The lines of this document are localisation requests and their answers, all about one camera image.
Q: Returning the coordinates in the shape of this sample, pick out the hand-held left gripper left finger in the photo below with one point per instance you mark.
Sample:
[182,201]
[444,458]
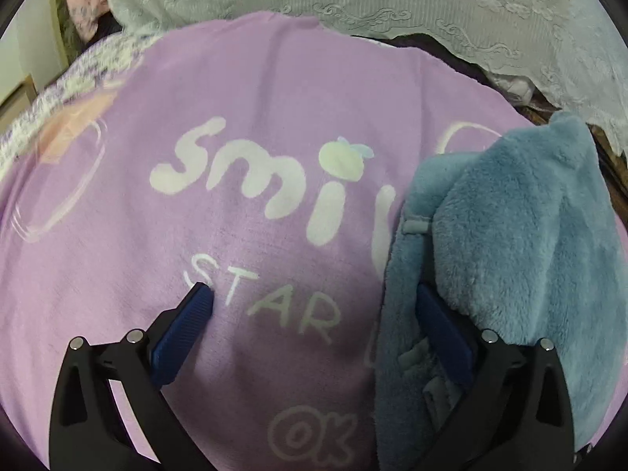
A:
[186,324]

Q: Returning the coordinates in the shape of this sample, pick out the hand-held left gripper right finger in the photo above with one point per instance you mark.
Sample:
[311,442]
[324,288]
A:
[441,328]

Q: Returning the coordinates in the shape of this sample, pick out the blue fleece garment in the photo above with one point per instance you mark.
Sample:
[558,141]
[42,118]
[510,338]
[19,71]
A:
[515,230]

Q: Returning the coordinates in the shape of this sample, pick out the purple printed blanket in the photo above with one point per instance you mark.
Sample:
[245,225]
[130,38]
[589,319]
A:
[245,83]

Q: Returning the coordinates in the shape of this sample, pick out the white purple floral sheet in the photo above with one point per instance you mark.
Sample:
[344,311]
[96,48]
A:
[98,64]

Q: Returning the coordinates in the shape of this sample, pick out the large wooden picture frame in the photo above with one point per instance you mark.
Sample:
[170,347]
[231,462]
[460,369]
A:
[17,91]

